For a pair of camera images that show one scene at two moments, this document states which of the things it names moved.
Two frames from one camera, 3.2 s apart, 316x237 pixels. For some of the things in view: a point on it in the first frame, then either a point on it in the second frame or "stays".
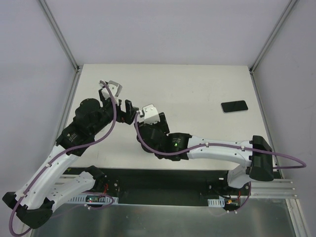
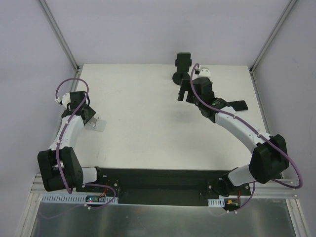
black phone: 234,106 stays
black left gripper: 124,112 to 87,112
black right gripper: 163,124 to 187,87
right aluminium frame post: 252,66 stays
